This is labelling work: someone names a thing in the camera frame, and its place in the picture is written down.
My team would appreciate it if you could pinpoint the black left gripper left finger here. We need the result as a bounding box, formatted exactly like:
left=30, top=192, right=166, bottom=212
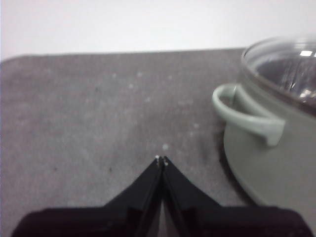
left=11, top=156, right=163, bottom=237

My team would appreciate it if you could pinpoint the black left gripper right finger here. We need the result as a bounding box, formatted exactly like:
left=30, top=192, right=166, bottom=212
left=162, top=155, right=312, bottom=237

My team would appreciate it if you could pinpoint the pale green electric steamer pot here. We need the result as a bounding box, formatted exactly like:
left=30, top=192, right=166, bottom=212
left=212, top=34, right=316, bottom=208

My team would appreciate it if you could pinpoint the glass lid with round knob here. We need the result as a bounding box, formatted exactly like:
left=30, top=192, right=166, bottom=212
left=241, top=34, right=316, bottom=110

